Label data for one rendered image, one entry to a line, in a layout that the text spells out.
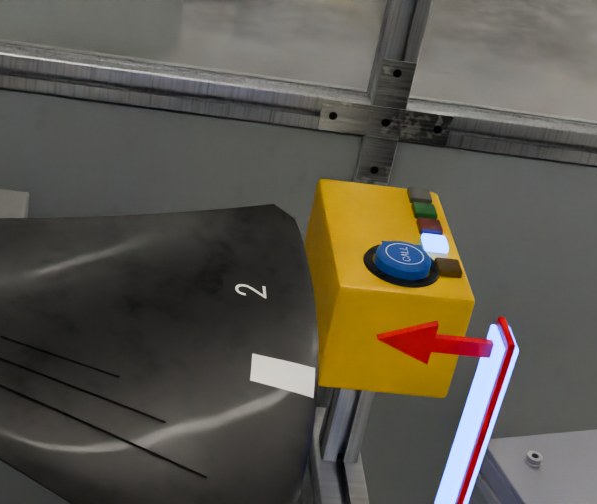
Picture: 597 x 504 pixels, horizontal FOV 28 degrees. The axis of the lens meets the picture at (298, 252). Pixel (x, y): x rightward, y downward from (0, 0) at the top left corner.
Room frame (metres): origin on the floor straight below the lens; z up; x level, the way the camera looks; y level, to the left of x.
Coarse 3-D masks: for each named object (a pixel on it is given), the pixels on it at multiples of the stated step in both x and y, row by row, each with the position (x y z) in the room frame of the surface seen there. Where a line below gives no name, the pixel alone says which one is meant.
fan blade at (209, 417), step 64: (0, 256) 0.49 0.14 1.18; (64, 256) 0.50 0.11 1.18; (128, 256) 0.51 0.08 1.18; (192, 256) 0.52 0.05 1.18; (256, 256) 0.54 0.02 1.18; (0, 320) 0.44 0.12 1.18; (64, 320) 0.45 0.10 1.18; (128, 320) 0.47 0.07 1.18; (192, 320) 0.48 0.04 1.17; (256, 320) 0.49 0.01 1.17; (0, 384) 0.41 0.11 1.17; (64, 384) 0.42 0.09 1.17; (128, 384) 0.43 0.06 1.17; (192, 384) 0.44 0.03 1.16; (256, 384) 0.46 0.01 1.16; (0, 448) 0.38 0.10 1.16; (64, 448) 0.39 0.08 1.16; (128, 448) 0.40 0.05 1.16; (192, 448) 0.41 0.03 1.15; (256, 448) 0.43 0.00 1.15
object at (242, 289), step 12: (228, 276) 0.52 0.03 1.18; (240, 276) 0.52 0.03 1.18; (252, 276) 0.52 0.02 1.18; (228, 288) 0.51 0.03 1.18; (240, 288) 0.51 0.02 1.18; (252, 288) 0.51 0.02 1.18; (264, 288) 0.52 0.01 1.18; (228, 300) 0.50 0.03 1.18; (240, 300) 0.50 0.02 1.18; (252, 300) 0.51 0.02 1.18; (264, 300) 0.51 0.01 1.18
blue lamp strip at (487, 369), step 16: (496, 336) 0.50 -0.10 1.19; (496, 352) 0.49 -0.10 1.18; (480, 368) 0.51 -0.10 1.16; (496, 368) 0.49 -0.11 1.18; (480, 384) 0.50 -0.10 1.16; (480, 400) 0.49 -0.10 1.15; (464, 416) 0.51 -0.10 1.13; (480, 416) 0.49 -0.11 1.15; (464, 432) 0.50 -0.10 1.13; (464, 448) 0.49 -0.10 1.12; (448, 464) 0.51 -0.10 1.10; (464, 464) 0.49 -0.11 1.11; (448, 480) 0.50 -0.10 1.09; (448, 496) 0.50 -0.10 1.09
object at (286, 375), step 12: (252, 360) 0.47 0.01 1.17; (264, 360) 0.47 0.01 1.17; (276, 360) 0.48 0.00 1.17; (252, 372) 0.46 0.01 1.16; (264, 372) 0.47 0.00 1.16; (276, 372) 0.47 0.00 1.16; (288, 372) 0.47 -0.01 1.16; (300, 372) 0.47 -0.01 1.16; (312, 372) 0.48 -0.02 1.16; (276, 384) 0.46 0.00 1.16; (288, 384) 0.46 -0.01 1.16; (300, 384) 0.47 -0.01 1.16; (312, 384) 0.47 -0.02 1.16; (312, 396) 0.46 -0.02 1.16
